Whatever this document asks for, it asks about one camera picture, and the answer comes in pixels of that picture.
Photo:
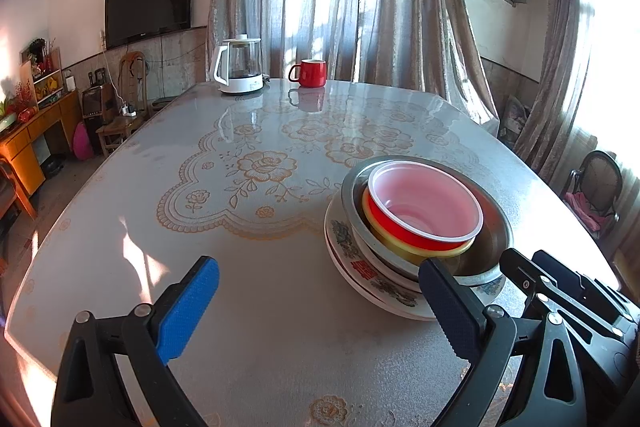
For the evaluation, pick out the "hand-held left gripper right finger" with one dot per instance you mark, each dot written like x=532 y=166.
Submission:
x=450 y=307

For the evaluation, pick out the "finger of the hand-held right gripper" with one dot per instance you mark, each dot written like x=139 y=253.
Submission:
x=522 y=277
x=557 y=272

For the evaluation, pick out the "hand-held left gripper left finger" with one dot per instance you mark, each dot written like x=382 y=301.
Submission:
x=187 y=307

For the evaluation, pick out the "stainless steel bowl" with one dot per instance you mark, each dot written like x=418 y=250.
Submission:
x=494 y=227

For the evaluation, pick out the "yellow plastic bowl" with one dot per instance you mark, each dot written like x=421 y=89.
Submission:
x=395 y=243

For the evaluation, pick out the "red plastic bowl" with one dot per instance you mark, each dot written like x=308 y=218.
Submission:
x=425 y=202

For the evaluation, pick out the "white printed ceramic plate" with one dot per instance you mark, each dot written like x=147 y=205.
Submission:
x=350 y=257

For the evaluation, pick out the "pink cloth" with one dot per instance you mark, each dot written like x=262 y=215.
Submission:
x=585 y=207

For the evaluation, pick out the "lace patterned tablecloth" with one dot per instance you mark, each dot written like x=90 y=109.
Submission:
x=250 y=232

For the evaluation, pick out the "dark cane back chair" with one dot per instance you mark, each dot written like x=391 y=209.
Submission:
x=600 y=177

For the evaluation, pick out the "wooden chair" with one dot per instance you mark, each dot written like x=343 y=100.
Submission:
x=117 y=127

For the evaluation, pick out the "pink bag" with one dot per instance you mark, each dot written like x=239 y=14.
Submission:
x=82 y=142

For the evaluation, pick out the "white power strip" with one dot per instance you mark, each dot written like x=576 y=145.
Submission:
x=129 y=110

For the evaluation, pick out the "beige side window curtain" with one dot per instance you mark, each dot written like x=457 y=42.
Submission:
x=555 y=57

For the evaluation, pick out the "black speaker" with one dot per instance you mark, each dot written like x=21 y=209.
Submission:
x=94 y=109

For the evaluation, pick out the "bright window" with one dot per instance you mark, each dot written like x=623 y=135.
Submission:
x=615 y=57

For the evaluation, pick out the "orange wooden cabinet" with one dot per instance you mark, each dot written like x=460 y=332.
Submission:
x=25 y=147

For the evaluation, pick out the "white glass electric kettle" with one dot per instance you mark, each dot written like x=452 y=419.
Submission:
x=240 y=82

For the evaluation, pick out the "red mug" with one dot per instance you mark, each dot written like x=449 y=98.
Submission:
x=312 y=74

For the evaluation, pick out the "white open shelf box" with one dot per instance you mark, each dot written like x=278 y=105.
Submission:
x=45 y=79

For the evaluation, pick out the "green leafy potted plant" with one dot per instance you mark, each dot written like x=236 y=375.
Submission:
x=4 y=109

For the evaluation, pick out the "black flat television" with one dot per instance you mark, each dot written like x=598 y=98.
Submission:
x=150 y=4

